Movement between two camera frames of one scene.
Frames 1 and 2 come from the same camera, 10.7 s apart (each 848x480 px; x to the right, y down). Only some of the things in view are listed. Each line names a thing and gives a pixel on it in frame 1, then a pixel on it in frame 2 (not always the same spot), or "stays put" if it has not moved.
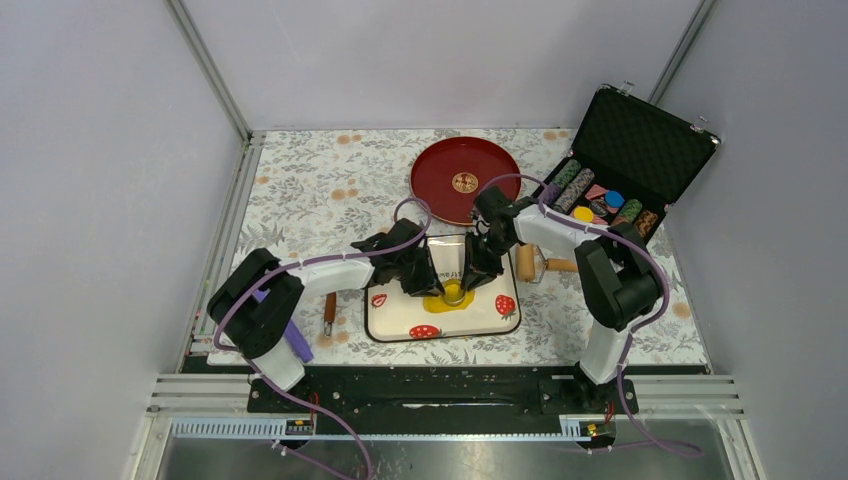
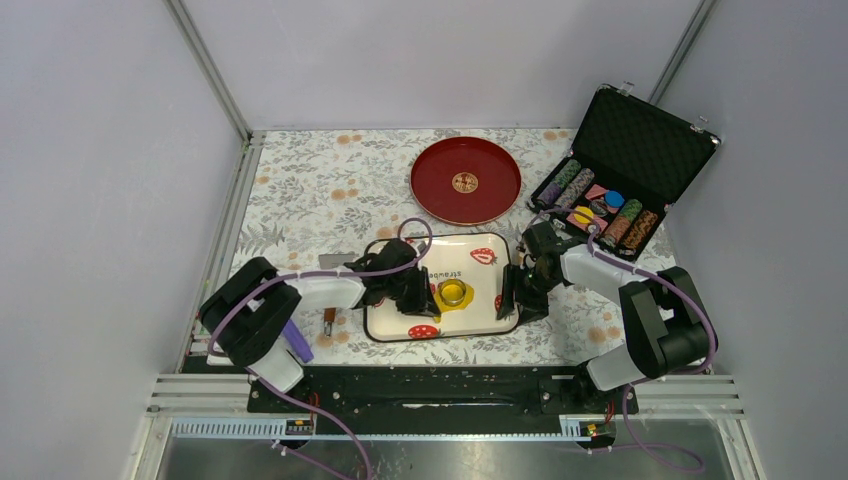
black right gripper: x=478 y=272 to x=533 y=308
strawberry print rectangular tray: x=394 y=315 stays put
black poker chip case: x=629 y=159 stays put
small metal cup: x=453 y=292 stays put
